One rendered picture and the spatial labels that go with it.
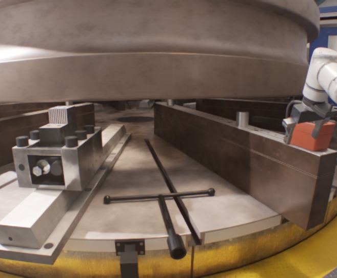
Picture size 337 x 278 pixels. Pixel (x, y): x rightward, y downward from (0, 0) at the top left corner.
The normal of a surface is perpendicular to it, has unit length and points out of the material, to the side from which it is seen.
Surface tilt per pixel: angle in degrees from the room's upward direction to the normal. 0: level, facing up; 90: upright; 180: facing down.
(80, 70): 90
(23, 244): 90
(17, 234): 90
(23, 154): 90
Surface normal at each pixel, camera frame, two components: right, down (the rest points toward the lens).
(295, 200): -0.93, 0.09
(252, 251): 0.32, 0.23
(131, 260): 0.00, -0.97
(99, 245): 0.07, 0.24
